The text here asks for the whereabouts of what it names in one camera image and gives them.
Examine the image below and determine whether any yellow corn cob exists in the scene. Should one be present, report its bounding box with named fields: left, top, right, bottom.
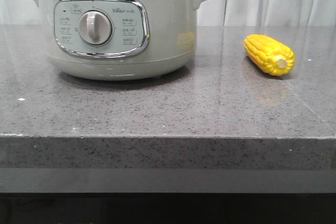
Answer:
left=244, top=34, right=296, bottom=76

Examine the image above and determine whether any pale green electric pot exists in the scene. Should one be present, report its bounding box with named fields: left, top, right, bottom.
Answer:
left=33, top=0, right=207, bottom=81

